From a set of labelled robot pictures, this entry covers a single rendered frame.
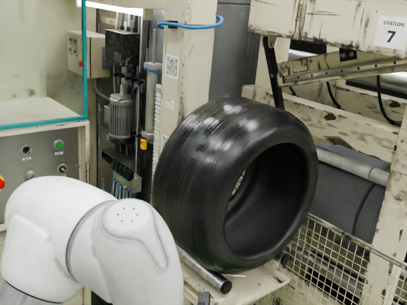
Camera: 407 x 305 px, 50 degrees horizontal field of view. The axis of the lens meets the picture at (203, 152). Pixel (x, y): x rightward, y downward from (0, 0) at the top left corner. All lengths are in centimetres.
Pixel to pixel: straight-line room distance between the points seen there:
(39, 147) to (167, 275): 118
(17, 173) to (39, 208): 103
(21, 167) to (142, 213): 117
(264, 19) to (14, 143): 97
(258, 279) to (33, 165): 92
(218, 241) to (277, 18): 75
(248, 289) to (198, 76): 76
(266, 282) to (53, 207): 110
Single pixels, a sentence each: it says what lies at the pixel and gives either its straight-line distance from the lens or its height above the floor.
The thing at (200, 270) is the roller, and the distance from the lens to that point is 149.
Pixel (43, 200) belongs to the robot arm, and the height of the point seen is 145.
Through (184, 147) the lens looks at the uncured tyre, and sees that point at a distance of 128.
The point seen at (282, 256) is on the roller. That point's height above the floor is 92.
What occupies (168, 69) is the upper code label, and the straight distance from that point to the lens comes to 155.
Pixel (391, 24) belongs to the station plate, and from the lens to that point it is 130.
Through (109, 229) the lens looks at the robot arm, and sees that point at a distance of 58.
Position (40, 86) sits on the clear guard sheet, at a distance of 164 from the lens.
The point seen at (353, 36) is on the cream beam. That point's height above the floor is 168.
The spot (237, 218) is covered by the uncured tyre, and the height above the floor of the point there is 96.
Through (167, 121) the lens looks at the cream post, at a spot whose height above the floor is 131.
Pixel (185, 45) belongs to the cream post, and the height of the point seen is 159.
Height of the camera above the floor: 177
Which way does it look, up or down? 20 degrees down
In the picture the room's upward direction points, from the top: 5 degrees clockwise
